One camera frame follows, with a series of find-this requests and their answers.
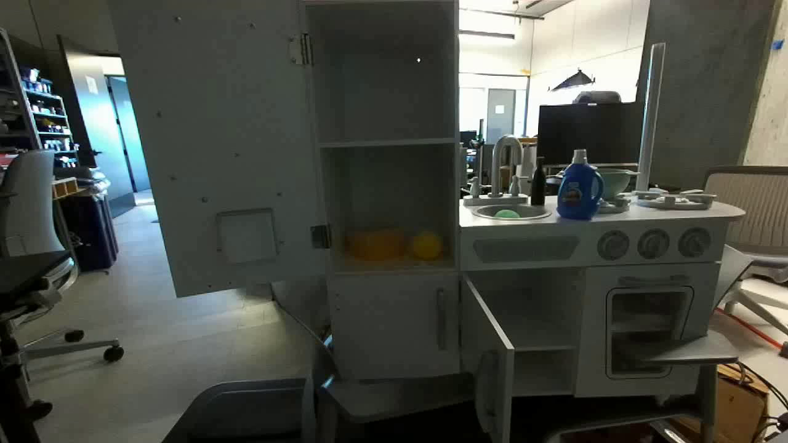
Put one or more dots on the blue detergent bottle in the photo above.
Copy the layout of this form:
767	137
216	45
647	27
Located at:
579	191

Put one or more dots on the small black bottle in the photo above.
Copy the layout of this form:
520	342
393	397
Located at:
537	189

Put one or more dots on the white lower cabinet door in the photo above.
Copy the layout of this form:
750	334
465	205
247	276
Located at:
489	355

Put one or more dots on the tall white cabinet door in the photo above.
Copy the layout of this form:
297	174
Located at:
222	108

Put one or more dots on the open oven door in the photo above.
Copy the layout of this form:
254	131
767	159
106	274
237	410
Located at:
703	351

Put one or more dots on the orange toy food block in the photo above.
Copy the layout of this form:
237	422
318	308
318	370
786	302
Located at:
382	244

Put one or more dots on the yellow toy lemon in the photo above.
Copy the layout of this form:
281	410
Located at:
426	248

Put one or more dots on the silver toy faucet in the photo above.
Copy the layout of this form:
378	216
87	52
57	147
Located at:
502	184

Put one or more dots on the white toy kitchen unit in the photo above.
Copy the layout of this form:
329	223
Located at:
568	294

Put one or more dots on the mint green bowl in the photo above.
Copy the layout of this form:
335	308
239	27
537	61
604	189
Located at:
617	180

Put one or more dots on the grey chair foreground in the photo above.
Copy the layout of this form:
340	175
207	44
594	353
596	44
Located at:
247	413

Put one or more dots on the black computer monitor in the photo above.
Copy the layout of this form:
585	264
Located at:
607	131

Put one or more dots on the grey office chair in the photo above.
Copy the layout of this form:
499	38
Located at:
35	270

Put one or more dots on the beige mesh chair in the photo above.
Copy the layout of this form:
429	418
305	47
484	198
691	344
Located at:
756	244

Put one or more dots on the storage shelf with items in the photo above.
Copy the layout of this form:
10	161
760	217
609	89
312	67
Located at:
30	114

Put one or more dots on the cardboard box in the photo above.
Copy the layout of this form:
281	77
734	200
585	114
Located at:
742	406

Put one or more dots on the white vertical post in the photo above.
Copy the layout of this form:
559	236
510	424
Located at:
652	114

